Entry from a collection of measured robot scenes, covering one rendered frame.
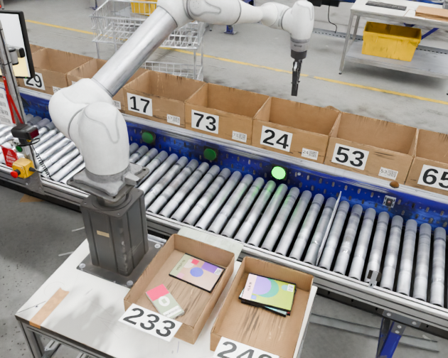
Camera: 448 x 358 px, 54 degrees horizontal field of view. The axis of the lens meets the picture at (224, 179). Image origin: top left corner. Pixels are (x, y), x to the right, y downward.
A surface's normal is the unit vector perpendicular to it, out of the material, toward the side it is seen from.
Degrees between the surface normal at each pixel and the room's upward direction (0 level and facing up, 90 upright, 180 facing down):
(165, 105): 90
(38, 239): 0
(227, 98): 89
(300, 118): 89
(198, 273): 0
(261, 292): 0
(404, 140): 89
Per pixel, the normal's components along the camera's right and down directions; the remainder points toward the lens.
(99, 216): -0.37, 0.54
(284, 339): 0.04, -0.80
